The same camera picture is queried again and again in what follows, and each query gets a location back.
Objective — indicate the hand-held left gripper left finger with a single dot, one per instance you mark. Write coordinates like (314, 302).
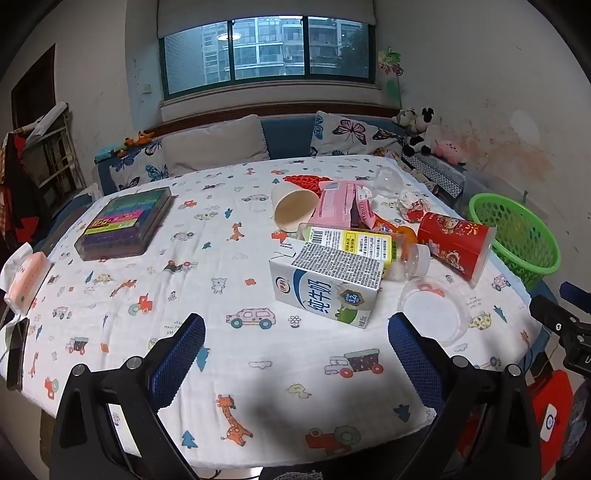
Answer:
(180, 360)

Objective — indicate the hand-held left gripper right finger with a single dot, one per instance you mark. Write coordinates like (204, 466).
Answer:
(411, 355)

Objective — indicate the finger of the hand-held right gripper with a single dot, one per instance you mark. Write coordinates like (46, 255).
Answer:
(577, 291)
(551, 316)

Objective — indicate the clear round plastic container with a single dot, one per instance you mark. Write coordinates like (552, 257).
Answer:
(434, 314)

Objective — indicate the green plastic basket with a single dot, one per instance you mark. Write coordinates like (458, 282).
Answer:
(540, 249)

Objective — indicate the white blue milk carton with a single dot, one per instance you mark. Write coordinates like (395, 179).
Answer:
(323, 290)

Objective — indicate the red paper cup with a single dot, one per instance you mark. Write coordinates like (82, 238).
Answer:
(452, 240)

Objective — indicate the clear plastic bottle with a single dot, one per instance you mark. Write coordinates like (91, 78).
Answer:
(351, 240)

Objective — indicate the pink packet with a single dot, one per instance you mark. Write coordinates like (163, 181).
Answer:
(334, 205)

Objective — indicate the white paper cup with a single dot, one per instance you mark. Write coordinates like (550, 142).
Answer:
(295, 210)

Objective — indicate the printed cartoon blanket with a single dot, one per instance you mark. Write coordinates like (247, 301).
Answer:
(184, 286)

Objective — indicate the orange snack packet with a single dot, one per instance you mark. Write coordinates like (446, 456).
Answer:
(385, 227)

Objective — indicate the crumpled white red wrapper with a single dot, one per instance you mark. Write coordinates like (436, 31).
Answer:
(413, 207)

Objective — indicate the colourful box in clear case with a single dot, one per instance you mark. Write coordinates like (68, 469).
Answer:
(120, 221)

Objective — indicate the pink power strip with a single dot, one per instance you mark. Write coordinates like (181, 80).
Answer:
(27, 277)

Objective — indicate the clear plastic dome lid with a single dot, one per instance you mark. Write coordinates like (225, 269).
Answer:
(390, 180)

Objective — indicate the black white patterned cushion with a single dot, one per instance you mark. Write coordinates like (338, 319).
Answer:
(438, 173)

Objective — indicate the pink plush toy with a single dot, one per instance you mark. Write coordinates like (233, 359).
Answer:
(448, 150)

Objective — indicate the small butterfly print pillow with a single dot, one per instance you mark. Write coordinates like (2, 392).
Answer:
(138, 168)

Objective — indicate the red foam net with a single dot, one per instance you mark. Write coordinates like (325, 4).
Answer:
(307, 182)

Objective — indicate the beige cushion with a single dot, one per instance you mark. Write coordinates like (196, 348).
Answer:
(212, 143)

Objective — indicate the teal cloth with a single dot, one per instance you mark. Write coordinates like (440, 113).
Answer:
(107, 152)

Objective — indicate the black white cow plush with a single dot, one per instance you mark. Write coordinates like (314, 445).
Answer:
(418, 131)

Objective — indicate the orange plush toy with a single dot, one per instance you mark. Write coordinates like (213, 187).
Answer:
(136, 139)

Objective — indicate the large butterfly print pillow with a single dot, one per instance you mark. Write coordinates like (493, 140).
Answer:
(351, 134)

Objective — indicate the grey white plush toy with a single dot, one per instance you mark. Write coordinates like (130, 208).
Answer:
(406, 117)

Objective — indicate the red black clothes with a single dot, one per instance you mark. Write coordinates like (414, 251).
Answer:
(16, 184)

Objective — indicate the metal shelf rack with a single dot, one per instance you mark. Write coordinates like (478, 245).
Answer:
(53, 147)

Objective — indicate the green pinwheel toy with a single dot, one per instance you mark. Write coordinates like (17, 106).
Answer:
(391, 64)

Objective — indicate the dark wooden door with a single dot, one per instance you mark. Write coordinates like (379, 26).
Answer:
(34, 87)

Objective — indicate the window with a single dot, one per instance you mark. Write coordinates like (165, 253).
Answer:
(268, 50)

